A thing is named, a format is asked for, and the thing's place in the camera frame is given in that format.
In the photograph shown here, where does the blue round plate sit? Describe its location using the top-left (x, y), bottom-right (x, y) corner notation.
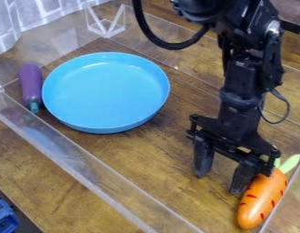
top-left (43, 52), bottom-right (171, 134)

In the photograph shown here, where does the clear acrylic enclosure wall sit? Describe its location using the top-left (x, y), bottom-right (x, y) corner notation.
top-left (0, 0), bottom-right (300, 233)

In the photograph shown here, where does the dark wooden furniture edge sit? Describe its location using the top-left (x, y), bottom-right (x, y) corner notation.
top-left (282, 20), bottom-right (300, 35)

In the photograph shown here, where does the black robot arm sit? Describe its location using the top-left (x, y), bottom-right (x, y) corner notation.
top-left (174, 0), bottom-right (284, 194)

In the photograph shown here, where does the white patterned curtain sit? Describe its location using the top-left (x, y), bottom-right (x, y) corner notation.
top-left (0, 0), bottom-right (111, 55)

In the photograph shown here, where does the purple toy eggplant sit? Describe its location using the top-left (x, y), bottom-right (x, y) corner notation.
top-left (20, 63), bottom-right (43, 114)

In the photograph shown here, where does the black braided cable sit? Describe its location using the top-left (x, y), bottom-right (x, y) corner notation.
top-left (131, 0), bottom-right (211, 51)

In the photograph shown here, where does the blue object at corner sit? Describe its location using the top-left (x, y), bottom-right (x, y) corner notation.
top-left (0, 199), bottom-right (20, 233)

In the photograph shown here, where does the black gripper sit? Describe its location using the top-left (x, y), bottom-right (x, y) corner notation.
top-left (187, 90), bottom-right (280, 195)

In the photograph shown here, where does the orange toy carrot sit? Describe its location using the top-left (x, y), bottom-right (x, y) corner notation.
top-left (238, 154), bottom-right (300, 229)

